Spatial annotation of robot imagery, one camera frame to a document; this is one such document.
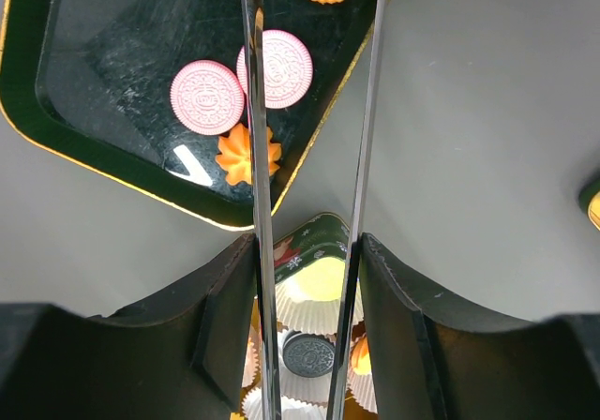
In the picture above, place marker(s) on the gold tin lid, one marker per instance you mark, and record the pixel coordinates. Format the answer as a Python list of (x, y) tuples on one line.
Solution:
[(588, 200)]

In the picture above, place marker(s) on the white paper cup bottom-right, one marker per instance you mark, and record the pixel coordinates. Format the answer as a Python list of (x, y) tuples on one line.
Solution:
[(251, 364)]

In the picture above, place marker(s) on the orange star meringue cookie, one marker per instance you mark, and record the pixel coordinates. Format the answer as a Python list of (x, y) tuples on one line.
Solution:
[(234, 155)]

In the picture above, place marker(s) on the white paper cup top-right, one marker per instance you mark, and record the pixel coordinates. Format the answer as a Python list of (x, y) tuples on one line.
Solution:
[(320, 318)]

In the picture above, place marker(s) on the pink sandwich cookie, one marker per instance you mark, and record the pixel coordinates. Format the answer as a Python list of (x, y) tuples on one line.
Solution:
[(206, 97), (287, 69)]

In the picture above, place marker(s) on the pink sandwich cookie left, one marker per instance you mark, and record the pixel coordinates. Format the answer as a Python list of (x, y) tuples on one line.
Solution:
[(206, 97)]

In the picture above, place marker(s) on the white paper cup top-left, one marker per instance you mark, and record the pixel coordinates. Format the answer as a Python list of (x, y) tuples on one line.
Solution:
[(362, 389)]

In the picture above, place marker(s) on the black sandwich cookie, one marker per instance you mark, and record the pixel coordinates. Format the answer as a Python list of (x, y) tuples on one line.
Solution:
[(308, 356)]

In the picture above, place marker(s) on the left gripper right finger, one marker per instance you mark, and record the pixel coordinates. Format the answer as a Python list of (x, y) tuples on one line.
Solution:
[(437, 355)]

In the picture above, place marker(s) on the green round cookie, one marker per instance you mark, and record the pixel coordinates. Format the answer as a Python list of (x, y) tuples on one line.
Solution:
[(320, 281)]

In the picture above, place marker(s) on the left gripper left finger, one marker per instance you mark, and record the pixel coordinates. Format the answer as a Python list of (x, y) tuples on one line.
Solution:
[(176, 354)]

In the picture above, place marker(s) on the white paper cup centre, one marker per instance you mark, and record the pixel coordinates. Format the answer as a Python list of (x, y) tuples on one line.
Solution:
[(315, 390)]

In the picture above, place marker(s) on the pink sandwich cookie right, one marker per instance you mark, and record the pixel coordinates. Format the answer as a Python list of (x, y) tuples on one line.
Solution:
[(287, 69)]

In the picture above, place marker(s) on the orange fish-shaped cookie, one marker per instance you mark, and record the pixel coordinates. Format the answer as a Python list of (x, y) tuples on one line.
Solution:
[(360, 358)]

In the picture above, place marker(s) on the square green cookie tin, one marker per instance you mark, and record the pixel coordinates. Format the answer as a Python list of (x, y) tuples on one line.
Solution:
[(325, 235)]

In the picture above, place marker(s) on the white paper cup bottom-left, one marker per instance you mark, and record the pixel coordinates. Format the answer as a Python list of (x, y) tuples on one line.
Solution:
[(291, 409)]

